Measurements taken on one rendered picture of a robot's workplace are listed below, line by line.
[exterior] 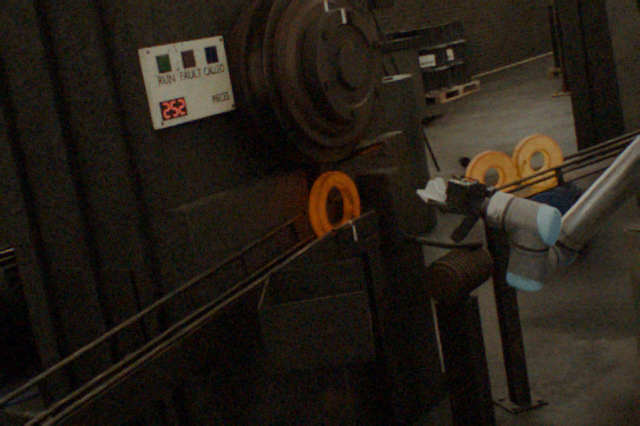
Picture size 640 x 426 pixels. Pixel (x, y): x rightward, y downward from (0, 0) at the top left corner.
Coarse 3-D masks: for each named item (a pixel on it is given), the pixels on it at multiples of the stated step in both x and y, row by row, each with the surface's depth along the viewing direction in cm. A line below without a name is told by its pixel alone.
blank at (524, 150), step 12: (528, 144) 270; (540, 144) 271; (552, 144) 272; (516, 156) 269; (528, 156) 270; (552, 156) 273; (516, 168) 270; (528, 168) 271; (528, 180) 271; (552, 180) 273
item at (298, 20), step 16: (304, 0) 225; (320, 0) 228; (336, 0) 235; (288, 16) 220; (304, 16) 222; (288, 32) 220; (304, 32) 221; (288, 48) 219; (288, 64) 219; (288, 80) 219; (304, 80) 221; (288, 96) 219; (304, 96) 221; (288, 112) 220; (304, 112) 222; (304, 128) 223; (320, 128) 226; (336, 128) 230; (352, 128) 236; (320, 144) 229; (336, 144) 233
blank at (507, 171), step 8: (488, 152) 266; (496, 152) 267; (472, 160) 267; (480, 160) 265; (488, 160) 266; (496, 160) 267; (504, 160) 268; (472, 168) 265; (480, 168) 266; (488, 168) 267; (496, 168) 270; (504, 168) 268; (512, 168) 269; (472, 176) 265; (480, 176) 266; (504, 176) 269; (512, 176) 269; (496, 184) 271; (504, 184) 269
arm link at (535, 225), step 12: (516, 204) 221; (528, 204) 221; (540, 204) 221; (504, 216) 222; (516, 216) 220; (528, 216) 219; (540, 216) 217; (552, 216) 217; (504, 228) 224; (516, 228) 221; (528, 228) 219; (540, 228) 217; (552, 228) 218; (516, 240) 222; (528, 240) 220; (540, 240) 219; (552, 240) 219
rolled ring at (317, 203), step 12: (324, 180) 237; (336, 180) 240; (348, 180) 245; (312, 192) 236; (324, 192) 236; (348, 192) 245; (312, 204) 235; (324, 204) 236; (348, 204) 247; (312, 216) 235; (324, 216) 236; (348, 216) 246; (324, 228) 236
